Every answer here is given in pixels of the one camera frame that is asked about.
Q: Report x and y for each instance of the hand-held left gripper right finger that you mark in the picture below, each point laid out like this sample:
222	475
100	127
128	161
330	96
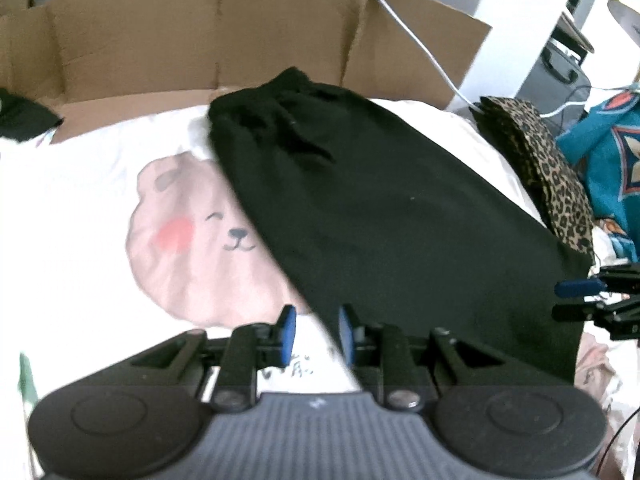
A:
346	335

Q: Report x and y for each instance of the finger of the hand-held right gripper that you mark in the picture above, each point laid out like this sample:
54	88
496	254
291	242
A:
575	287
575	311

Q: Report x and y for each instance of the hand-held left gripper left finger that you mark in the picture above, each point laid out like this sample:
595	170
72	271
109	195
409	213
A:
287	332

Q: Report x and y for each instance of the black bear-print shorts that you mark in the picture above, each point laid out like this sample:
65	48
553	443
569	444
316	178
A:
400	220

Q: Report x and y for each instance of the leopard print cloth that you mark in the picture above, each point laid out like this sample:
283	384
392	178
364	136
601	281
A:
545	175

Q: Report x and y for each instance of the blue patterned blanket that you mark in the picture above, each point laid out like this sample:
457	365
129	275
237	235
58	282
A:
610	170

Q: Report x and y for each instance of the grey bag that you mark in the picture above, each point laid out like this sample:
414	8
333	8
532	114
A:
555	72

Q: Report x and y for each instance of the cream bear-print bed sheet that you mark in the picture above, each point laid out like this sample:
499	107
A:
100	220

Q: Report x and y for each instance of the white floral cloth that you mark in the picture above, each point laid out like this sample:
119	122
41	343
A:
46	139

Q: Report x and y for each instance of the flat cardboard sheet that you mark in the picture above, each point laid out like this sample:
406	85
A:
200	35

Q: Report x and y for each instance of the black cloth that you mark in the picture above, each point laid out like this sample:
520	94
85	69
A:
25	115

